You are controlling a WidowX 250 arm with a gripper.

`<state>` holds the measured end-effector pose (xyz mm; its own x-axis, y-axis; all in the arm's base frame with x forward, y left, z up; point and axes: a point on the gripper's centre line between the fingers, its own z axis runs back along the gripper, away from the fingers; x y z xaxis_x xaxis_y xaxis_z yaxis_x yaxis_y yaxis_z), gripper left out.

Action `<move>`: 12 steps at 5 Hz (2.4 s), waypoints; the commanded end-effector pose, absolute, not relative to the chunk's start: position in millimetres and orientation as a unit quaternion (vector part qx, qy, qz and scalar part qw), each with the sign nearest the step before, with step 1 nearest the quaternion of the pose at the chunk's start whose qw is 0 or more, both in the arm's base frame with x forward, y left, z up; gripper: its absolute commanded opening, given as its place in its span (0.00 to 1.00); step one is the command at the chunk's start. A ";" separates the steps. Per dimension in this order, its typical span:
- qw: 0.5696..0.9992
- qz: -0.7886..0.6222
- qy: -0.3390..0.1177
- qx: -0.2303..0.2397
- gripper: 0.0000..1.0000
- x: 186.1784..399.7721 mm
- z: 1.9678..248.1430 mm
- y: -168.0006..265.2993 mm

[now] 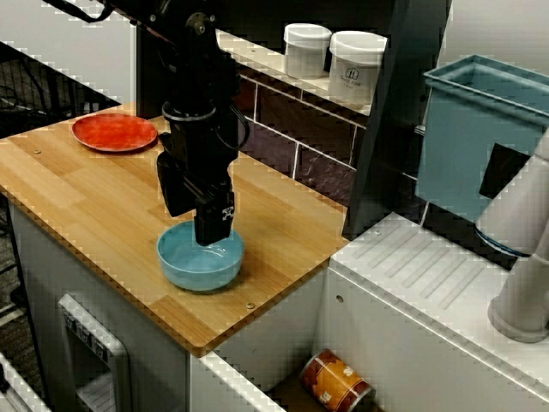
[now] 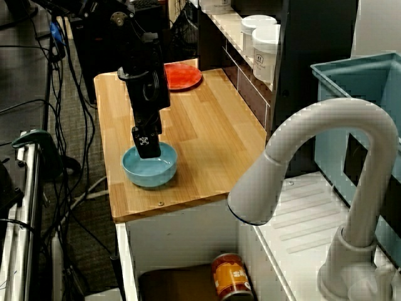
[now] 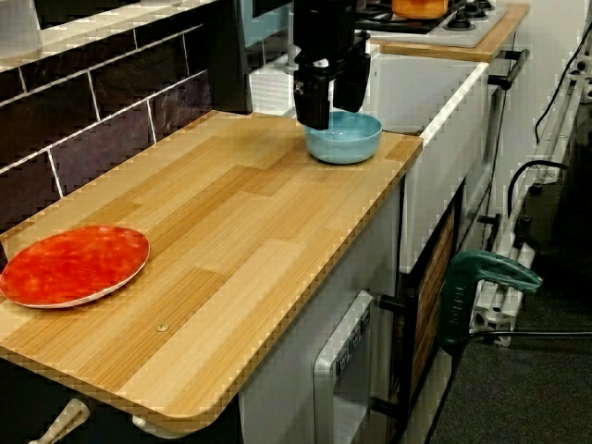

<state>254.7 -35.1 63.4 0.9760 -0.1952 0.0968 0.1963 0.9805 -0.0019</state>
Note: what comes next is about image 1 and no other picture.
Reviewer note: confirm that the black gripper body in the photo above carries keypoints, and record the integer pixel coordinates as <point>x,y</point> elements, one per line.
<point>201,150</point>

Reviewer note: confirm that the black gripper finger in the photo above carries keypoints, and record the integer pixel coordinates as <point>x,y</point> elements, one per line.
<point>178,193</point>
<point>214,223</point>

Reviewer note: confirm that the light blue bowl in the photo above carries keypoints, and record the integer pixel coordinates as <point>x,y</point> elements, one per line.
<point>197,270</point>

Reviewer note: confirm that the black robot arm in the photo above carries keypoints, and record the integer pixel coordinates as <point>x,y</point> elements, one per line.
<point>193,64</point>

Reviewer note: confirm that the red round plate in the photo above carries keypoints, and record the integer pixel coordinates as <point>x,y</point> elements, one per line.
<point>113,133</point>

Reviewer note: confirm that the white kitchen cabinet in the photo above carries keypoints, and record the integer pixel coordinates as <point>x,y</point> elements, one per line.
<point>150,352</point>

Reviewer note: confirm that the plain white jar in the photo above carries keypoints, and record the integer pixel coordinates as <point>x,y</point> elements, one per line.
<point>306,49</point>

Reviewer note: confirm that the white dispenser panel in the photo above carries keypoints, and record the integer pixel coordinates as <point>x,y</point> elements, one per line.
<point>94,343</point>

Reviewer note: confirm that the white jar with print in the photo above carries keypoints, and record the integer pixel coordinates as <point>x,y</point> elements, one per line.
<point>354,64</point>

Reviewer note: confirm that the orange soup can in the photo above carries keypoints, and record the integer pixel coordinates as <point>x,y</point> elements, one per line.
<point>334,379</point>

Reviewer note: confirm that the white toy sink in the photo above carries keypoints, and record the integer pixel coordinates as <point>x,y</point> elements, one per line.
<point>407,300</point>

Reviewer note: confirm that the teal plastic bin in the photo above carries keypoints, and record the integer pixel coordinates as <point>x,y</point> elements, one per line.
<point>459,137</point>

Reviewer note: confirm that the grey white faucet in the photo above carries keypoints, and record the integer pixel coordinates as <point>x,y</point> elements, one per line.
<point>514,214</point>

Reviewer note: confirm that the dark upright post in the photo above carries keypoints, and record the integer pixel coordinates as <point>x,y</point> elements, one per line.
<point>403,86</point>

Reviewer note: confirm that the aluminium frame rail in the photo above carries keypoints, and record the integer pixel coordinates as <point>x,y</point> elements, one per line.
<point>17,386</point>

